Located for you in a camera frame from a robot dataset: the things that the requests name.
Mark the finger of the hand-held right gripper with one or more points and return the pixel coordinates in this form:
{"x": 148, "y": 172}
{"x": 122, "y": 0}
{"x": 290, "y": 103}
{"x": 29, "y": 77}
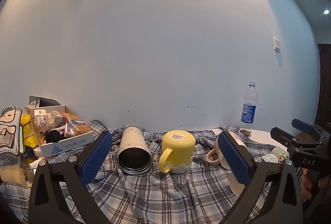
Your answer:
{"x": 303, "y": 125}
{"x": 287, "y": 137}

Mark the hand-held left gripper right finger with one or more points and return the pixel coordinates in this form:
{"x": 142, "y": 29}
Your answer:
{"x": 234, "y": 159}

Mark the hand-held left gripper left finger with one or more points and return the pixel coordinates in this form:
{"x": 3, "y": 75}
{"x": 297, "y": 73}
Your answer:
{"x": 96, "y": 156}

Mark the yellow cup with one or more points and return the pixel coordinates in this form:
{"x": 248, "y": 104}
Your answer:
{"x": 178, "y": 147}

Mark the person's right hand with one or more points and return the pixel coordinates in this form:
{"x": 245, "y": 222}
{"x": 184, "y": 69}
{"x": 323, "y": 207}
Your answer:
{"x": 307, "y": 185}

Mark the small brown object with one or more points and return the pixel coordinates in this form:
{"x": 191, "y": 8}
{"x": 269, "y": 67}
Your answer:
{"x": 247, "y": 132}

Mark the white cardboard box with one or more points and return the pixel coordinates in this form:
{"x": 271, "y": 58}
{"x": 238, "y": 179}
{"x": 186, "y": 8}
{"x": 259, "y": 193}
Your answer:
{"x": 67, "y": 145}

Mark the blue and orange small carton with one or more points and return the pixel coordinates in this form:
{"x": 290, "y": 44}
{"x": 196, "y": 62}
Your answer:
{"x": 77, "y": 125}

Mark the white steel tumbler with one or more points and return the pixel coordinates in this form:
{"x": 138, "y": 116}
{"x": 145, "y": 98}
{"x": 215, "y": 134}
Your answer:
{"x": 133, "y": 149}

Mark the dark wooden door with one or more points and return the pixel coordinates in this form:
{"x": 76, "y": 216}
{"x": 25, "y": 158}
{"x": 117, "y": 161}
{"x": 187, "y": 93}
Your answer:
{"x": 324, "y": 84}

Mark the black object in box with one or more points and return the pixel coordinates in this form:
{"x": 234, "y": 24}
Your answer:
{"x": 53, "y": 136}

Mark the clear plastic bottle blue label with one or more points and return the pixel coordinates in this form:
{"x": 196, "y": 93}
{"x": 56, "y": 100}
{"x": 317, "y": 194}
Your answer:
{"x": 249, "y": 107}

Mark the pink and white small carton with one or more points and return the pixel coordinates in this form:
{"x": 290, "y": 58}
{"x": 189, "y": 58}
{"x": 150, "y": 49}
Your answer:
{"x": 58, "y": 116}

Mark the clear packet of clips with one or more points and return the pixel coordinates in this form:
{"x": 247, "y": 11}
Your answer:
{"x": 42, "y": 121}

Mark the yellow packet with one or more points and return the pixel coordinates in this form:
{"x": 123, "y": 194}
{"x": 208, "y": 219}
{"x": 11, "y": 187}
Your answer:
{"x": 28, "y": 131}

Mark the grey cloth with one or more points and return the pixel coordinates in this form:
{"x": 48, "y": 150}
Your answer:
{"x": 42, "y": 101}

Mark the plaid cloth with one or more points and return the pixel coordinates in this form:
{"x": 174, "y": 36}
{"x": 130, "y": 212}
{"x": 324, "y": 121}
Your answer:
{"x": 165, "y": 195}

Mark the white fluffy cloth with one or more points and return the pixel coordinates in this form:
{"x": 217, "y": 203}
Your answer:
{"x": 13, "y": 175}

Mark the cartoon print pouch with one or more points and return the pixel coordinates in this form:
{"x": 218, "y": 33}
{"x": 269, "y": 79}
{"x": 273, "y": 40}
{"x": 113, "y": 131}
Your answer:
{"x": 9, "y": 131}

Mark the white light switch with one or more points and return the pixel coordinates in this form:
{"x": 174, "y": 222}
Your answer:
{"x": 277, "y": 44}

